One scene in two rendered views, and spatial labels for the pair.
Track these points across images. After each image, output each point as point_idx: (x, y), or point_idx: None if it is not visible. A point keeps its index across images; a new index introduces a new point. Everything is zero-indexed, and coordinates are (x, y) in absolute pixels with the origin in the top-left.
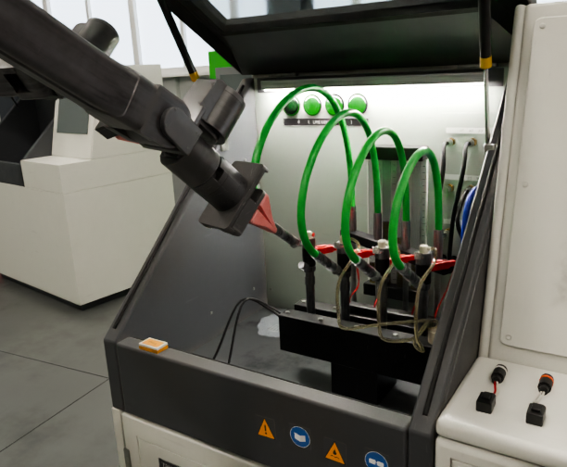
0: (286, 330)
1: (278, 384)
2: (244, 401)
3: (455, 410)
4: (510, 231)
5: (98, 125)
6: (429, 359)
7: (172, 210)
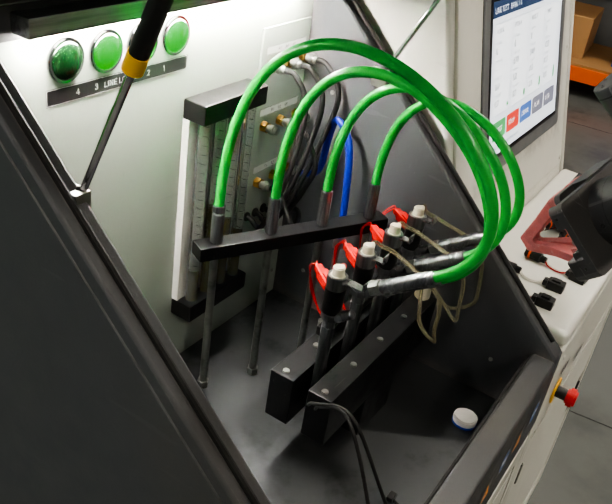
0: (335, 412)
1: (489, 437)
2: (480, 491)
3: (551, 321)
4: (452, 156)
5: (604, 263)
6: (521, 300)
7: (176, 398)
